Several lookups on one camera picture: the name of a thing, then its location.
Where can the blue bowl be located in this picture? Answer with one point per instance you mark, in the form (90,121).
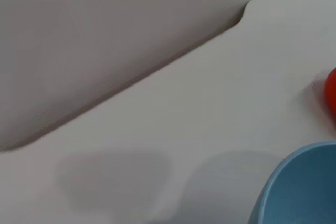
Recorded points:
(304,187)

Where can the red pepper toy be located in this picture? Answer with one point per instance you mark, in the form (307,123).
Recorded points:
(332,93)

